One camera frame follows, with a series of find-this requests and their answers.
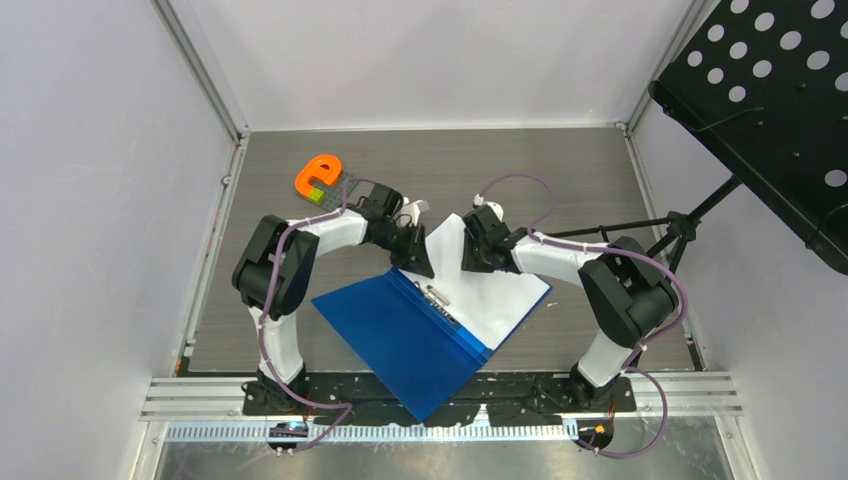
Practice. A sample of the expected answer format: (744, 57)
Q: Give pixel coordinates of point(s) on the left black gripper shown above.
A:
(415, 257)

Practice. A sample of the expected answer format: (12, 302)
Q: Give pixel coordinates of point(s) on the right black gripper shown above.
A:
(469, 264)

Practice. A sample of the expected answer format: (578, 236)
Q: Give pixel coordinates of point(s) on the metal folder clip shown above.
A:
(436, 300)

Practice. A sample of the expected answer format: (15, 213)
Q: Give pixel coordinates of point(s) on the white paper sheets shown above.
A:
(489, 305)

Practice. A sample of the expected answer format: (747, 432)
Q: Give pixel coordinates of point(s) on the blue plastic folder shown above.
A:
(412, 349)

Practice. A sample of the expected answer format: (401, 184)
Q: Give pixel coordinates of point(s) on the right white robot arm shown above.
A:
(628, 292)

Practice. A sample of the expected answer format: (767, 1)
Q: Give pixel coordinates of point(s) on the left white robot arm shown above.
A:
(274, 271)

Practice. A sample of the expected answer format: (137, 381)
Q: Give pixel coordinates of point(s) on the grey lego baseplate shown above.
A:
(333, 197)

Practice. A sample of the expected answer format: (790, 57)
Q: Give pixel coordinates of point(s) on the green lego brick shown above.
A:
(316, 196)

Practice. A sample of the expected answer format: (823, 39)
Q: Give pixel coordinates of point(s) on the orange letter e block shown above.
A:
(324, 167)

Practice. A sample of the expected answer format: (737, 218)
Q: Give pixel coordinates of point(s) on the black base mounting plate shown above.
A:
(510, 398)

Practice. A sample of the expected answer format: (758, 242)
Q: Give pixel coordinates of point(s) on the black perforated music stand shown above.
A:
(762, 85)

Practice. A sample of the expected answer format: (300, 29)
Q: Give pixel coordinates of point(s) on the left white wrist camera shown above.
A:
(409, 214)

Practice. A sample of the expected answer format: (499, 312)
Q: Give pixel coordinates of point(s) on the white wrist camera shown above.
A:
(409, 214)
(480, 202)

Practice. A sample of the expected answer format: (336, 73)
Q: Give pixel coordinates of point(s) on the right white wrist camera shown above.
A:
(480, 202)

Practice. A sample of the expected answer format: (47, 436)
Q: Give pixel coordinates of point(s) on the aluminium frame rail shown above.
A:
(688, 394)

